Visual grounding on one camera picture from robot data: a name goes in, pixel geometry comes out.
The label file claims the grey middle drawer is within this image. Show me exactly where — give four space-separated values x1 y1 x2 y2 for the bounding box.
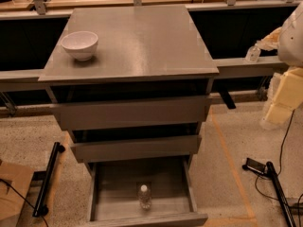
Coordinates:
71 135 202 163

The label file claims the grey open bottom drawer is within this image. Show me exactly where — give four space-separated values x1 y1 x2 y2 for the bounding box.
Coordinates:
88 157 208 227

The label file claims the brown cardboard box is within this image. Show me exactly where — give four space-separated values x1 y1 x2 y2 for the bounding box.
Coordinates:
0 161 34 227

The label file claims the grey drawer cabinet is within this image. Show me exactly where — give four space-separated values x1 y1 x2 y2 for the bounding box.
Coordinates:
41 6 218 227

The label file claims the clear plastic water bottle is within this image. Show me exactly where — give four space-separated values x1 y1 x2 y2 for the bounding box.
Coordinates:
138 184 152 210

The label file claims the clear sanitizer pump bottle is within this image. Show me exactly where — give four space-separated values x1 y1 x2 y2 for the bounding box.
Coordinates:
245 45 261 62

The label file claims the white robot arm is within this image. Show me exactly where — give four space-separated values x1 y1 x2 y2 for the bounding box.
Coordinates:
256 3 303 130

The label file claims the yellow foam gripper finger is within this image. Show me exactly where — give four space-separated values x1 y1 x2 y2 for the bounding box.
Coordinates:
260 67 303 130
255 27 281 51

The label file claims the black cable over box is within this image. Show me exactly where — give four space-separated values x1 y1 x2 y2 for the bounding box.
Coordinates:
0 177 50 227

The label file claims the grey top drawer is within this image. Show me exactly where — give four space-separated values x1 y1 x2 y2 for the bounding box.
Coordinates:
51 96 209 131

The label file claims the white ceramic bowl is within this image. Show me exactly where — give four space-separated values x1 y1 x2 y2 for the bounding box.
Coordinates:
61 31 98 61

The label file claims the grey metal rail frame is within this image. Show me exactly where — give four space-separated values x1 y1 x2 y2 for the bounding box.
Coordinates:
1 5 286 84

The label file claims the black cable on floor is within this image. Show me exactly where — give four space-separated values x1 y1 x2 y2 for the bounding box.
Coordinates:
254 109 303 203

